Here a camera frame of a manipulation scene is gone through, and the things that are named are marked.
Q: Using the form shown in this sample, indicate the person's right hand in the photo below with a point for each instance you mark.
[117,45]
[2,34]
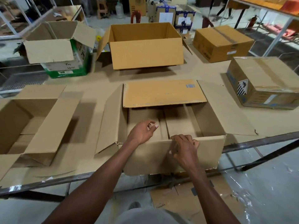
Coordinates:
[186,151]

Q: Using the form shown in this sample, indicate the person's left hand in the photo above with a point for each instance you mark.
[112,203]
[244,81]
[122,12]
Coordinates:
[141,132]

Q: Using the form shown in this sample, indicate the blue logo yellow cardboard box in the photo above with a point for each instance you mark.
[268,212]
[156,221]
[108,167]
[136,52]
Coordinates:
[163,95]

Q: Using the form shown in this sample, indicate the large yellow cardboard box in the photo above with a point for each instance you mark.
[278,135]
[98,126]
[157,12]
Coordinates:
[147,53]

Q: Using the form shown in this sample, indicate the small pale cardboard box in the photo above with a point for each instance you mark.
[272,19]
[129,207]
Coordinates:
[51,128]

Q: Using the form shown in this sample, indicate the taped box with hazard label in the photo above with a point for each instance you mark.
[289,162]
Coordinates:
[264,74]

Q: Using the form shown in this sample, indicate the yellow-brown box with printed tape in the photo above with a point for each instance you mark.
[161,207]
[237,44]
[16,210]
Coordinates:
[219,39]

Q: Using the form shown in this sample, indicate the green white CM-1 box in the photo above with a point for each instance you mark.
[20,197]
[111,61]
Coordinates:
[49,51]

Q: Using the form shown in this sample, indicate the person's left forearm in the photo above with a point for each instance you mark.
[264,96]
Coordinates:
[93,184]

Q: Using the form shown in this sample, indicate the person's right forearm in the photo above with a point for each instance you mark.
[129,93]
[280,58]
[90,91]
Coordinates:
[210,198]

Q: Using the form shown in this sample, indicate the grey perforated shoe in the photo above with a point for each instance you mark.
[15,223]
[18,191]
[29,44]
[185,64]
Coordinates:
[134,205]

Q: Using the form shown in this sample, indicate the light grey shirt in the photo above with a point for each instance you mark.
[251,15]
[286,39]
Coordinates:
[151,216]

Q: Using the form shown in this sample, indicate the yellow tape roll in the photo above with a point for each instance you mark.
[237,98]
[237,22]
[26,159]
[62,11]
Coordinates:
[99,38]

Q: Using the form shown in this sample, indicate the pile of blue taped parcels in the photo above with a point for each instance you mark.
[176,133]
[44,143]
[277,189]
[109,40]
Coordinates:
[165,16]

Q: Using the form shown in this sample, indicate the white plastic jug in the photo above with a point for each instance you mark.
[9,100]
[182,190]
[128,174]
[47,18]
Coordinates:
[119,10]

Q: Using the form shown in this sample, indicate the upright brown box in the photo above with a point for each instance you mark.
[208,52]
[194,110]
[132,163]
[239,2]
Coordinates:
[137,4]

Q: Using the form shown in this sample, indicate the wooden stool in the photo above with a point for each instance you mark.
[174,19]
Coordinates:
[102,8]

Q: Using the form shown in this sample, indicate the wooden desk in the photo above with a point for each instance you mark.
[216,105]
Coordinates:
[65,12]

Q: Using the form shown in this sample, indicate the red fire extinguisher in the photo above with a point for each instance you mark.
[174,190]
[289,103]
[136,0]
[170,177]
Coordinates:
[252,20]

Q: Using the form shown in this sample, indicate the orange top metal shelf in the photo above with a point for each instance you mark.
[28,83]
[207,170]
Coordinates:
[257,3]

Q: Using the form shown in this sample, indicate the red cube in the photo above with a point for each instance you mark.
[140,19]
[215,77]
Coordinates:
[290,5]

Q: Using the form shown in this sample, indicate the white metal shelf frame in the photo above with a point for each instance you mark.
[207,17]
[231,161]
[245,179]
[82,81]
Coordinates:
[28,11]

